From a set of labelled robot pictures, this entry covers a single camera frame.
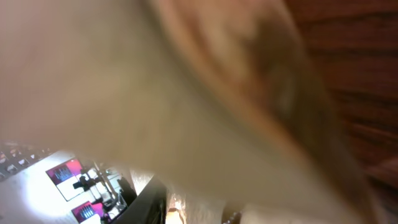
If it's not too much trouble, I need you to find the brown cookie bag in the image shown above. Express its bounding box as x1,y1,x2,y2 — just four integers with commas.
1,1,384,223

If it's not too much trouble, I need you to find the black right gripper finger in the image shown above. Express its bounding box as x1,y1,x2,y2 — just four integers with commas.
113,176,167,224

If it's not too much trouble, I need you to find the pink wall poster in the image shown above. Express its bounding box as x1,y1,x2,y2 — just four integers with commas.
71,201,104,224
46,158,84,201

